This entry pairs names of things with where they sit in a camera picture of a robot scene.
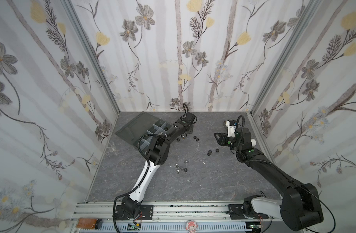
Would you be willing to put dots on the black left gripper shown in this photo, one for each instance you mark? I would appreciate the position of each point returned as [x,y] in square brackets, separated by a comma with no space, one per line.
[191,131]

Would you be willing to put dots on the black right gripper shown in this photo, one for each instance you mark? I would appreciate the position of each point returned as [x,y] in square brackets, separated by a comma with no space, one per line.
[225,138]

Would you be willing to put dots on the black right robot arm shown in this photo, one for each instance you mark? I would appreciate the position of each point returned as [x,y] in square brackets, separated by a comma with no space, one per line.
[300,206]

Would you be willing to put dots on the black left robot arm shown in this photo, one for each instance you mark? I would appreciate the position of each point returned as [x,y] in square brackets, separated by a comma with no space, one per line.
[155,149]

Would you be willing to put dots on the pink doll figure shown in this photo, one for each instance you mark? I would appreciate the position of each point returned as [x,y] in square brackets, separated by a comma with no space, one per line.
[191,226]

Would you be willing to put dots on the orange brown board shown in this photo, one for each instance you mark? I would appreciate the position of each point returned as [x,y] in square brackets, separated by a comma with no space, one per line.
[89,223]

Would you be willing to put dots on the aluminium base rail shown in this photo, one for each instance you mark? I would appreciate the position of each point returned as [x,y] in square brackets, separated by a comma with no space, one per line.
[171,217]

